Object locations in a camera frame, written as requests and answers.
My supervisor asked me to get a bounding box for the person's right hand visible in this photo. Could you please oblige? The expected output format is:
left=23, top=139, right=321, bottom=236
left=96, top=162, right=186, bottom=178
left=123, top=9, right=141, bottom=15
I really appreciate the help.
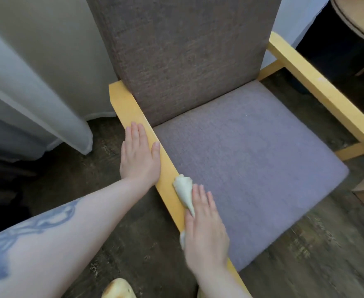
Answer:
left=184, top=184, right=230, bottom=274

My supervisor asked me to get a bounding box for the person's left hand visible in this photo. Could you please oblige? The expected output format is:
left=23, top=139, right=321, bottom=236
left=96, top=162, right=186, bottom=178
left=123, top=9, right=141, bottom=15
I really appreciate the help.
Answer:
left=119, top=122, right=161, bottom=186

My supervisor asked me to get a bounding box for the white cleaning cloth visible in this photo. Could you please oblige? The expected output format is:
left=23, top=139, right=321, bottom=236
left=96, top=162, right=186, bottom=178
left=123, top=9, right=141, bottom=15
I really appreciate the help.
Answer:
left=173, top=174, right=197, bottom=249

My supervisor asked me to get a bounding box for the person's right forearm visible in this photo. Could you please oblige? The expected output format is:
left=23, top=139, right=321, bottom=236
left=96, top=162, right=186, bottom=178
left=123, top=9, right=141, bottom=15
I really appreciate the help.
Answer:
left=196, top=264, right=251, bottom=298

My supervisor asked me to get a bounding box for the person's left forearm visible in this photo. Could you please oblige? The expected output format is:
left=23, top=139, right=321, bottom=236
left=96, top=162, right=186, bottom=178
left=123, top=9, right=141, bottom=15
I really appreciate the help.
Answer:
left=0, top=177, right=156, bottom=298

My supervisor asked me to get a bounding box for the grey fabric seat cushion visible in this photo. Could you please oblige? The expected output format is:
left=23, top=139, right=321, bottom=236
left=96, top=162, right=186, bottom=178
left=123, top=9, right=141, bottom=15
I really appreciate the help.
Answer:
left=153, top=81, right=350, bottom=272

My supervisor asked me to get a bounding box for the brown fabric back cushion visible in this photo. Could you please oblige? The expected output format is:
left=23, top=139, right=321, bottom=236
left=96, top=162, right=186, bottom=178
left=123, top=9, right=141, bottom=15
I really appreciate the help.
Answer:
left=85, top=0, right=283, bottom=127

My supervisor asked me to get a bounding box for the yellow slipper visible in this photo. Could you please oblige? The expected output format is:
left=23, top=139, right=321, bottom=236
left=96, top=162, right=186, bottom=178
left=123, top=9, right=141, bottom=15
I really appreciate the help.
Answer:
left=101, top=278, right=133, bottom=298

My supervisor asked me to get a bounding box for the white sheer curtain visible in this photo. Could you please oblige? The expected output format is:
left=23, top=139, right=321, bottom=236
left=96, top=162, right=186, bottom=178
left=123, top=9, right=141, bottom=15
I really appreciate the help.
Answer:
left=0, top=21, right=93, bottom=162

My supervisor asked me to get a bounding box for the beige curtain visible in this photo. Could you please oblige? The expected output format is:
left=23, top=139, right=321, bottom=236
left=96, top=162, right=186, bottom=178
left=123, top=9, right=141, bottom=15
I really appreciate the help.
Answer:
left=0, top=0, right=118, bottom=121

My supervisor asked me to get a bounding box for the round wooden table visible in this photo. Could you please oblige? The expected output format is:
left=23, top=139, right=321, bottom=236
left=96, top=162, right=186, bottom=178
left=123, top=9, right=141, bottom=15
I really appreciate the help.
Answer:
left=330, top=0, right=364, bottom=77

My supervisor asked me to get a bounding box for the yellow wooden armchair frame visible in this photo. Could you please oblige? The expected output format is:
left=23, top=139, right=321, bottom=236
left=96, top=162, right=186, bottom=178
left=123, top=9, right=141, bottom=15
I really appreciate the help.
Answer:
left=108, top=31, right=364, bottom=298

